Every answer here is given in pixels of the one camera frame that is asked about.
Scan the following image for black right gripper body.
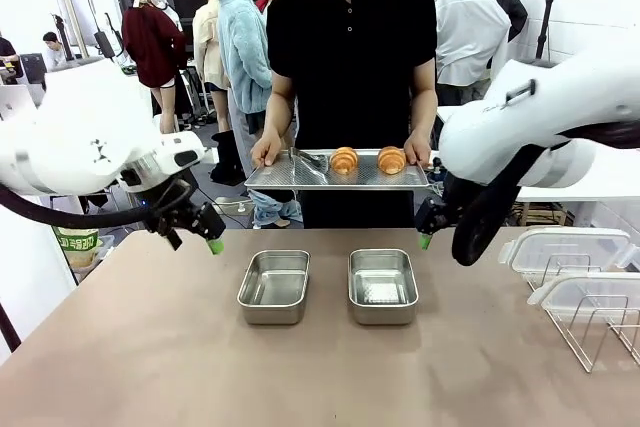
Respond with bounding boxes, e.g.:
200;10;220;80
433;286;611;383
414;197;454;237

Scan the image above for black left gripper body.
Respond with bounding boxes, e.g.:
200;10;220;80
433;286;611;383
163;200;228;244

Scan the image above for golden croissant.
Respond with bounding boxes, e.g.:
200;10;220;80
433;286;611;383
376;145;408;176
329;145;361;176

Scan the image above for perforated metal tray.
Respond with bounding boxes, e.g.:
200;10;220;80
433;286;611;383
243;148;431;193

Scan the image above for rectangular steel container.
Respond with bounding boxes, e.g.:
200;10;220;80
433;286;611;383
347;248;420;327
236;249;311;326

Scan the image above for metal tongs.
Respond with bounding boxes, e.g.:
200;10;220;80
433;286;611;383
288;146;330;174

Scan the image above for white plastic container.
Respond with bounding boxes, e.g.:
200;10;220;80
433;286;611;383
526;271;640;331

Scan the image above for person's right forearm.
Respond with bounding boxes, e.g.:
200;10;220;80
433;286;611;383
261;77;297;146

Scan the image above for person's left forearm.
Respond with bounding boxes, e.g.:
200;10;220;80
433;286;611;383
408;71;439;143

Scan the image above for clear plastic lidded containers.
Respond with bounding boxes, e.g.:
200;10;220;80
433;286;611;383
498;226;640;289

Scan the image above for person's left hand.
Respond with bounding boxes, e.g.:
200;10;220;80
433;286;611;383
403;134;433;167

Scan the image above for person's right hand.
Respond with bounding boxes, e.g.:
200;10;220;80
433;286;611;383
249;130;285;168

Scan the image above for blue jeans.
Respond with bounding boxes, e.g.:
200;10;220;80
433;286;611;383
246;188;304;230

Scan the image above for green snack bag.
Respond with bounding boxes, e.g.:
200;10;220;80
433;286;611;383
51;225;104;272

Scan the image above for person's torso in black shirt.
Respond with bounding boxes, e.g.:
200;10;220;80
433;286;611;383
266;0;439;229

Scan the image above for mannequin in cream jacket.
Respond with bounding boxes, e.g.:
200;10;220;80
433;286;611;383
192;0;232;134

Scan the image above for mannequin in white shirt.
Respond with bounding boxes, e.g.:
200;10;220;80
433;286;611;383
434;0;512;104

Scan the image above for mannequin in maroon sweater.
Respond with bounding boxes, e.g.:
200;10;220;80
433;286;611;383
121;0;188;136

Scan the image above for black tripod stand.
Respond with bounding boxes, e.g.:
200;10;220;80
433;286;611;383
533;0;559;67

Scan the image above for background person in white shirt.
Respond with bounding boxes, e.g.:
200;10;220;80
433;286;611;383
41;31;67;72

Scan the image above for background person in black shirt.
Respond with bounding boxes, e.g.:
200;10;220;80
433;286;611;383
0;30;22;84

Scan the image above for silver light stand pole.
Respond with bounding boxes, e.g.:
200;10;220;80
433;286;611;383
48;0;85;56

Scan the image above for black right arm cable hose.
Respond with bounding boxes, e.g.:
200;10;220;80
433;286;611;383
449;121;640;268

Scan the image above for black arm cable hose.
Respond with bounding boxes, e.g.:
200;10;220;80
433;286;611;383
0;179;199;234
449;121;640;268

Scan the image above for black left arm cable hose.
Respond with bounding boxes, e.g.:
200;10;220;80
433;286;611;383
0;179;199;234

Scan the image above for metal wire rack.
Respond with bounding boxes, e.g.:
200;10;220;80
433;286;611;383
542;253;640;375

